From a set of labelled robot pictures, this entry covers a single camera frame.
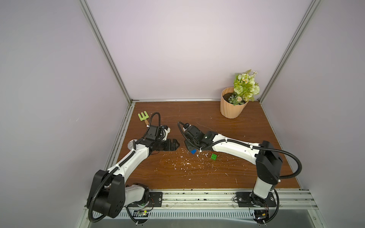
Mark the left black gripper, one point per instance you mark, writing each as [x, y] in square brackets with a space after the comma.
[173, 146]

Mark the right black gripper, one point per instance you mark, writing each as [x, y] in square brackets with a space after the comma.
[192, 143]

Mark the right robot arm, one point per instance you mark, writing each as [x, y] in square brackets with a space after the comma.
[267, 159]

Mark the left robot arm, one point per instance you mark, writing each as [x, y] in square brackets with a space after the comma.
[109, 194]

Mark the right green lego brick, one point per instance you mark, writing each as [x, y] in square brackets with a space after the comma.
[214, 157]

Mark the green toy garden fork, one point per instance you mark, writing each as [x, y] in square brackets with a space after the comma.
[143, 116]

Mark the round silver metal object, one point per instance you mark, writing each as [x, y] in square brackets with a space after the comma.
[131, 144]

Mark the beige ribbed flower pot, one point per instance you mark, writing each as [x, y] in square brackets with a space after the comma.
[227, 109]

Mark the green white artificial flowers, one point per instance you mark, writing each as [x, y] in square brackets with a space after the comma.
[244, 88]

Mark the left electronics board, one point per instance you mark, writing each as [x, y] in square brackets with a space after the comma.
[141, 213]

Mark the electronics board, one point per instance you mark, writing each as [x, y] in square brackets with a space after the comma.
[141, 213]
[261, 216]

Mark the right electronics board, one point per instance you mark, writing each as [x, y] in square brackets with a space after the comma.
[261, 216]

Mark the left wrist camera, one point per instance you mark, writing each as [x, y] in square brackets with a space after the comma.
[165, 131]

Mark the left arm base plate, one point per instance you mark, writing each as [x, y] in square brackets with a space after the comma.
[153, 200]

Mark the aluminium front rail frame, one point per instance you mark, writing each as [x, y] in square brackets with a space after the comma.
[218, 204]

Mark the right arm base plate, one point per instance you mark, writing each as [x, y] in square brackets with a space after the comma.
[248, 199]

